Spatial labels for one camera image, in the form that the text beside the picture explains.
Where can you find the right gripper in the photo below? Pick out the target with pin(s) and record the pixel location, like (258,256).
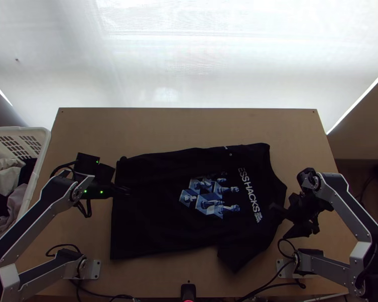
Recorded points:
(302,217)

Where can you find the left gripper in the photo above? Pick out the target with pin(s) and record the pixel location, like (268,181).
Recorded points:
(106,173)

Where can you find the dark t-shirt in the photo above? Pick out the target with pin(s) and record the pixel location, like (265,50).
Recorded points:
(163,226)

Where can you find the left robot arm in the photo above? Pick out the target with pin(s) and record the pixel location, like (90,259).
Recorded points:
(34,220)

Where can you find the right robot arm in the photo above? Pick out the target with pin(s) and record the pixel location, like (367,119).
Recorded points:
(343,201)

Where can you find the white laundry basket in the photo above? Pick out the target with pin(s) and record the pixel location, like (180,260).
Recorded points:
(37,148)

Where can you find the heap of clothes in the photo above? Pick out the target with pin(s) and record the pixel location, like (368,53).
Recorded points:
(6,176)

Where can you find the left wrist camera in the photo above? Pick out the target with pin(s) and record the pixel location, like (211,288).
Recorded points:
(85,163)

